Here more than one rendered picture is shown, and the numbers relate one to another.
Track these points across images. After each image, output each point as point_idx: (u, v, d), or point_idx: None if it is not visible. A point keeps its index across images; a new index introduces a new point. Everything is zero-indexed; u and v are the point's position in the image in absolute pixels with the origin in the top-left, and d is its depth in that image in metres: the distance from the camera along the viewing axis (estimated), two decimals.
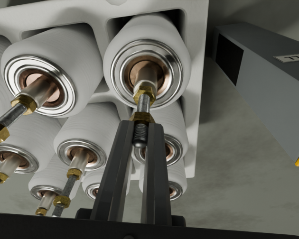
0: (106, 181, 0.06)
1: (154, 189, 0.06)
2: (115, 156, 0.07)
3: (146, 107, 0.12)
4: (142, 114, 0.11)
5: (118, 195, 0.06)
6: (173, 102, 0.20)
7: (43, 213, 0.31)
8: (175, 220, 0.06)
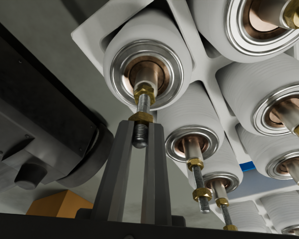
0: (106, 181, 0.06)
1: (154, 189, 0.06)
2: (115, 156, 0.07)
3: (148, 108, 0.12)
4: (146, 114, 0.11)
5: (118, 195, 0.06)
6: (167, 29, 0.15)
7: None
8: (175, 220, 0.06)
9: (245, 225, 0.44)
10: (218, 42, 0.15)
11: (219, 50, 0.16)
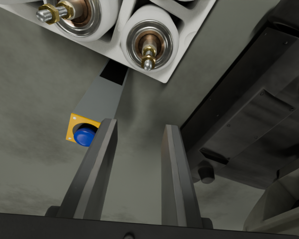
0: (77, 179, 0.06)
1: (182, 191, 0.06)
2: (91, 153, 0.07)
3: (145, 55, 0.22)
4: (141, 61, 0.21)
5: (88, 193, 0.06)
6: (122, 50, 0.27)
7: None
8: (202, 222, 0.06)
9: None
10: (106, 19, 0.24)
11: (109, 12, 0.24)
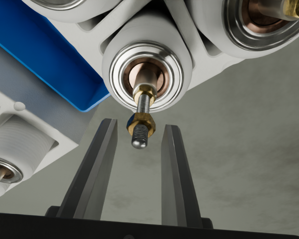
0: (77, 179, 0.06)
1: (182, 191, 0.06)
2: (91, 153, 0.07)
3: None
4: None
5: (88, 193, 0.06)
6: None
7: (147, 90, 0.13)
8: (202, 222, 0.06)
9: None
10: None
11: None
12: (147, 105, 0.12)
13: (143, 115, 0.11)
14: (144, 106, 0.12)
